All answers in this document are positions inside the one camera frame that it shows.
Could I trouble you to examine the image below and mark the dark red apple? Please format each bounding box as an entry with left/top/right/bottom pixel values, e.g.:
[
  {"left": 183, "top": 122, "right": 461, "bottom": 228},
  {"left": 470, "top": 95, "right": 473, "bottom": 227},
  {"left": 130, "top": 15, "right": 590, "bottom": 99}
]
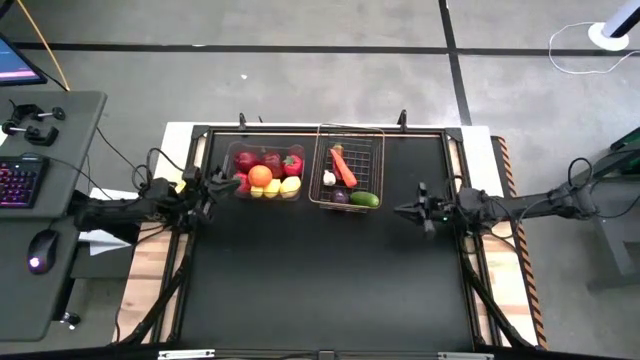
[
  {"left": 262, "top": 152, "right": 285, "bottom": 180},
  {"left": 233, "top": 151, "right": 259, "bottom": 175}
]

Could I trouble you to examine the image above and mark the grey cart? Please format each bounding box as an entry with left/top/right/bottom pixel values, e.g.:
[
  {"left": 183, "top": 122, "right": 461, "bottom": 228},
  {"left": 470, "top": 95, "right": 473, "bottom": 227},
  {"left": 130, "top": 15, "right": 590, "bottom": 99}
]
[{"left": 589, "top": 174, "right": 640, "bottom": 292}]

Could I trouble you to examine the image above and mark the large yellow lemon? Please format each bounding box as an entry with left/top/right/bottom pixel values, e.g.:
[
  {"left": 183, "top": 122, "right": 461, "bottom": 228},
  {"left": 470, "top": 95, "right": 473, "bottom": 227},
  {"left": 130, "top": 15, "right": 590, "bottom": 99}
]
[{"left": 279, "top": 175, "right": 303, "bottom": 199}]

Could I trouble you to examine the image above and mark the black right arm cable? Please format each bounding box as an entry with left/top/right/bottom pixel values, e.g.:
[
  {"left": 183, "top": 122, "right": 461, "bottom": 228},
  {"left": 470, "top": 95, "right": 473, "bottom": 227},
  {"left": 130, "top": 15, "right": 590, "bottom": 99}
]
[{"left": 567, "top": 156, "right": 595, "bottom": 190}]

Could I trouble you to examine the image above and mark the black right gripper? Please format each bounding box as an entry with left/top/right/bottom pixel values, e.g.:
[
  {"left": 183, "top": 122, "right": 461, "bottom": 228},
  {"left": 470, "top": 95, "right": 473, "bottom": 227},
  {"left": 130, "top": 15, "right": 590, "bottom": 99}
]
[{"left": 394, "top": 181, "right": 459, "bottom": 241}]

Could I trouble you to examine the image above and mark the white stand with pole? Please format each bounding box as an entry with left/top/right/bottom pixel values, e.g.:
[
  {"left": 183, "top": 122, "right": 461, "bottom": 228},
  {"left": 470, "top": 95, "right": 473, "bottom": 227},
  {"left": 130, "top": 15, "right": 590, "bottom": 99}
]
[{"left": 587, "top": 0, "right": 640, "bottom": 53}]

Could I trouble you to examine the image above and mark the orange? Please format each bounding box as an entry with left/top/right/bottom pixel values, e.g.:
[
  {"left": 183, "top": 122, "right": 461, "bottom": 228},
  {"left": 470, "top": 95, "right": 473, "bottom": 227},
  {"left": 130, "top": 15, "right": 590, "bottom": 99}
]
[{"left": 247, "top": 164, "right": 274, "bottom": 189}]

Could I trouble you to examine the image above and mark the green black equipment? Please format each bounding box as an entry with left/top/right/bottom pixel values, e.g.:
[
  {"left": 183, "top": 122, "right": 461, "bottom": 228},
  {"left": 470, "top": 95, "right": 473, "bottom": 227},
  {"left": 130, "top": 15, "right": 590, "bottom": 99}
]
[{"left": 608, "top": 126, "right": 640, "bottom": 176}]

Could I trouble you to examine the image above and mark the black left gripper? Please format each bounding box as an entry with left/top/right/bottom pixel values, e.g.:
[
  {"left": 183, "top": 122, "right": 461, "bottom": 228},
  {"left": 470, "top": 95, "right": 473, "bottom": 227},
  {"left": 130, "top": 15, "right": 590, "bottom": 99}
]
[{"left": 181, "top": 166, "right": 243, "bottom": 227}]

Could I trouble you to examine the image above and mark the orange yellow cable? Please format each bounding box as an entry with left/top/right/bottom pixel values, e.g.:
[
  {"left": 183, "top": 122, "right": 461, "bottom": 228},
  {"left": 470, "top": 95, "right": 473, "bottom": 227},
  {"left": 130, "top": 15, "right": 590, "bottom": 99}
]
[{"left": 16, "top": 0, "right": 72, "bottom": 93}]

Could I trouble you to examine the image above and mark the grey side desk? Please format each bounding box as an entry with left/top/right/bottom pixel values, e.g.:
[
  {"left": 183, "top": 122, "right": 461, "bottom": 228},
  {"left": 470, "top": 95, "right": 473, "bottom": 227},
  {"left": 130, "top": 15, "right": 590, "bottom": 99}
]
[{"left": 0, "top": 90, "right": 109, "bottom": 343}]

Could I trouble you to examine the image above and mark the green cucumber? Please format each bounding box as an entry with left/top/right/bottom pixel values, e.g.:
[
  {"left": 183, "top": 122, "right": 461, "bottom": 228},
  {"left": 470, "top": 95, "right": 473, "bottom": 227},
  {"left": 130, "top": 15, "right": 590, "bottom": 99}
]
[{"left": 349, "top": 191, "right": 381, "bottom": 209}]

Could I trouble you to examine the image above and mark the red strawberry with green top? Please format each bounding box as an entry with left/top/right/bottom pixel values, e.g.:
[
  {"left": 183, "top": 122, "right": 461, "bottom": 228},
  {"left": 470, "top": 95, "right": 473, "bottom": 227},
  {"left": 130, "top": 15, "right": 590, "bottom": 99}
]
[{"left": 282, "top": 154, "right": 305, "bottom": 178}]

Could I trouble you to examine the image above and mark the metal wire basket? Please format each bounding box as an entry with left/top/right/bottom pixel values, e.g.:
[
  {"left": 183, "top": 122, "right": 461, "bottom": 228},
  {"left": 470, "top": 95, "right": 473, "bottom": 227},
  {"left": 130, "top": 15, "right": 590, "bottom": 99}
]
[{"left": 307, "top": 123, "right": 387, "bottom": 215}]

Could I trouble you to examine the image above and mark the silver metal bracket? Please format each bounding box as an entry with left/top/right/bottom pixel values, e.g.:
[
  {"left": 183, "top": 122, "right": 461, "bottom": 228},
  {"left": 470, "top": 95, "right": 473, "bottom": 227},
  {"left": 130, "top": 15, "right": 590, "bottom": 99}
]
[
  {"left": 157, "top": 348, "right": 217, "bottom": 360},
  {"left": 437, "top": 351, "right": 495, "bottom": 360}
]

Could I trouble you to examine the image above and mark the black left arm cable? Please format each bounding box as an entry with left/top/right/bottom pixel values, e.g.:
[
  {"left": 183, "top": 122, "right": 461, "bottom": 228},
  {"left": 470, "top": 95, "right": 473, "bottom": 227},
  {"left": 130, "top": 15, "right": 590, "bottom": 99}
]
[{"left": 131, "top": 146, "right": 187, "bottom": 190}]

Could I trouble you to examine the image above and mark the backlit black keyboard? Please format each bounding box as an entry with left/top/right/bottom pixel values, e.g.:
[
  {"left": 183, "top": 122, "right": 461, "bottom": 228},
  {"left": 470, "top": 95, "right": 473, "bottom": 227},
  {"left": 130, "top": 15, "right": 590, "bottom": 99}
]
[{"left": 0, "top": 155, "right": 50, "bottom": 210}]

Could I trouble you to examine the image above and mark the black C-clamp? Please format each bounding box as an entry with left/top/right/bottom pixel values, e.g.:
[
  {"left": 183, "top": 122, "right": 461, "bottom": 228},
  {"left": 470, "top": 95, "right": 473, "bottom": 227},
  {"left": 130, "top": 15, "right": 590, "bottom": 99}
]
[
  {"left": 1, "top": 121, "right": 61, "bottom": 148},
  {"left": 9, "top": 103, "right": 67, "bottom": 125}
]

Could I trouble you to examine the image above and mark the orange black hazard strip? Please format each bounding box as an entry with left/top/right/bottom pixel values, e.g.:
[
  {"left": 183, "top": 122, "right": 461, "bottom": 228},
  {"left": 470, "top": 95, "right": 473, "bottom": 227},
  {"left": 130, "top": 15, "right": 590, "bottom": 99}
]
[{"left": 493, "top": 135, "right": 550, "bottom": 350}]

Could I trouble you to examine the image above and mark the orange carrot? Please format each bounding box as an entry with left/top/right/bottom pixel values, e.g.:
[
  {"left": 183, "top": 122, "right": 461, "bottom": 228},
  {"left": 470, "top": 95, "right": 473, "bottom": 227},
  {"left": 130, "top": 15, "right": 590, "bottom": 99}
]
[{"left": 329, "top": 147, "right": 359, "bottom": 190}]

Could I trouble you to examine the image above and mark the black computer mouse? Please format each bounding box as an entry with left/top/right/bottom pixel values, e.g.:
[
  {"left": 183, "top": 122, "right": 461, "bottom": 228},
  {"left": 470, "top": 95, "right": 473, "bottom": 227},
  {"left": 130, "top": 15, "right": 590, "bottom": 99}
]
[{"left": 26, "top": 229, "right": 61, "bottom": 276}]

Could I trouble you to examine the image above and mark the clear plastic basket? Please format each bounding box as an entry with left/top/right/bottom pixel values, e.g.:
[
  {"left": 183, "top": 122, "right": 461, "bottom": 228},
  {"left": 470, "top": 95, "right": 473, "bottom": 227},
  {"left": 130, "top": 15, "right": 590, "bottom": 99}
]
[{"left": 222, "top": 140, "right": 307, "bottom": 203}]

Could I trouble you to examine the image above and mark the white cable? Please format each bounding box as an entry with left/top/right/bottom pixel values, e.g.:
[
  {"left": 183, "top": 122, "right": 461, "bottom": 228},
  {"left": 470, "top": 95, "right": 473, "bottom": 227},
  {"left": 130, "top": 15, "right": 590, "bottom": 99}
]
[{"left": 547, "top": 21, "right": 640, "bottom": 77}]

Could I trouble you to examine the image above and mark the lit computer monitor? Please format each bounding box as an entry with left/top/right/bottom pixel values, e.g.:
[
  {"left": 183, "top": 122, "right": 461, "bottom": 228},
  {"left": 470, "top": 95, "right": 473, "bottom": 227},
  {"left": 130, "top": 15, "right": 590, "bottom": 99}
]
[{"left": 0, "top": 32, "right": 49, "bottom": 88}]

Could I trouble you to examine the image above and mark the white paper sheet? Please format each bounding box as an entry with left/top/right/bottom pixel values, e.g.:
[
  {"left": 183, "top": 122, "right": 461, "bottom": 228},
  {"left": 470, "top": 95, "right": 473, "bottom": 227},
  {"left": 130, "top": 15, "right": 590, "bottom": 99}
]
[{"left": 77, "top": 187, "right": 135, "bottom": 257}]

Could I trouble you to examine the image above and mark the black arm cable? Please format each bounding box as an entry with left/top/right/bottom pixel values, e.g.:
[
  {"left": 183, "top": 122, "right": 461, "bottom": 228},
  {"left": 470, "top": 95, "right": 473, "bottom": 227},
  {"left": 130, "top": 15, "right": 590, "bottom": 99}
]
[
  {"left": 131, "top": 146, "right": 187, "bottom": 190},
  {"left": 567, "top": 156, "right": 595, "bottom": 190}
]

